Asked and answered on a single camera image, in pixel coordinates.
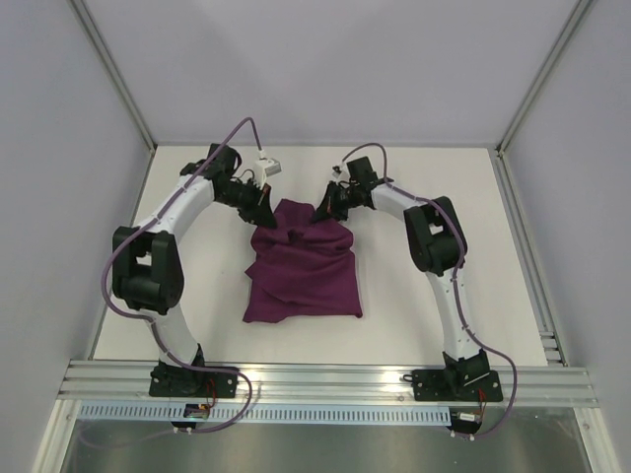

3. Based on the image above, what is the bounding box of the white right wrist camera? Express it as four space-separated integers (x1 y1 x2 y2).
331 163 349 182

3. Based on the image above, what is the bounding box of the aluminium right side rail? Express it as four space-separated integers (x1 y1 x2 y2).
489 146 620 472

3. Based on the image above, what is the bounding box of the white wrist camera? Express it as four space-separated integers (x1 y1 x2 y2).
331 163 349 182
252 157 282 188

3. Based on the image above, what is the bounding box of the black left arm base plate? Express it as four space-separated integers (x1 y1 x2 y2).
149 362 239 399

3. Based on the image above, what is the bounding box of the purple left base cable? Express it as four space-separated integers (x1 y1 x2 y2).
167 369 255 438

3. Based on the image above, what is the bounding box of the white slotted cable duct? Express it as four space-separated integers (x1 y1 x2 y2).
77 401 451 427

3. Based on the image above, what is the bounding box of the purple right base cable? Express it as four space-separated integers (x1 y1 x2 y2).
446 393 518 442

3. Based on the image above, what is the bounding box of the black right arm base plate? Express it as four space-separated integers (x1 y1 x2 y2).
402 369 504 402

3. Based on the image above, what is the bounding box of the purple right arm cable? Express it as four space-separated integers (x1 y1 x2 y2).
332 143 518 410

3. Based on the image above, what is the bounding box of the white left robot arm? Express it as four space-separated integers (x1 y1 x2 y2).
105 144 281 395

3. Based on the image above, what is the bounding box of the aluminium rail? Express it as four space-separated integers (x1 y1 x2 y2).
489 146 620 472
57 360 598 408

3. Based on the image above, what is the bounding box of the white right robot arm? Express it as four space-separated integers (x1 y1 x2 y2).
312 157 491 399

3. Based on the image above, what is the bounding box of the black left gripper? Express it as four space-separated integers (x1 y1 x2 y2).
218 177 277 229

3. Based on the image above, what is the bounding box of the aluminium left frame post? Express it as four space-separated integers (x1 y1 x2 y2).
67 0 158 156

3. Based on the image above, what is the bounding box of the aluminium frame post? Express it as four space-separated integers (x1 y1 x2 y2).
495 0 596 158
67 0 158 156

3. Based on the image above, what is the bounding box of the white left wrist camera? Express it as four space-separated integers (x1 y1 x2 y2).
252 157 282 188

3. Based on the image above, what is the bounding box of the purple cloth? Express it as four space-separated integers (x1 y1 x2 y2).
243 199 363 323

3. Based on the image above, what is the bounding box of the aluminium right frame post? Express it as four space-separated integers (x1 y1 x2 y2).
495 0 596 158

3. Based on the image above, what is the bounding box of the aluminium front rail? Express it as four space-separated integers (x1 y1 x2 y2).
57 360 598 408

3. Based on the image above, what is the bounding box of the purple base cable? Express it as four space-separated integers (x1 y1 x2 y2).
167 369 255 438
446 393 518 442

